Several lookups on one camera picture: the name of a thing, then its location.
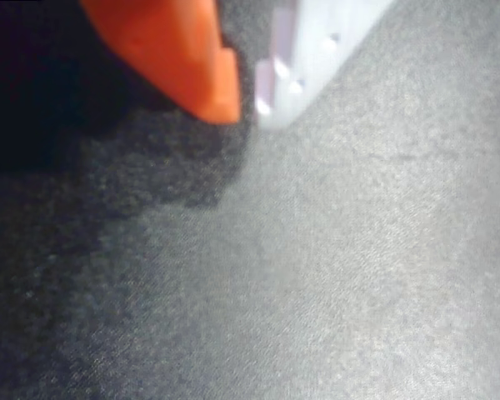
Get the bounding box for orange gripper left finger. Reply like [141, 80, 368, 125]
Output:
[79, 0, 243, 126]

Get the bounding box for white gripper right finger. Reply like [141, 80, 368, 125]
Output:
[252, 0, 397, 133]

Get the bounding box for black desk mat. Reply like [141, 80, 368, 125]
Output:
[0, 0, 500, 400]

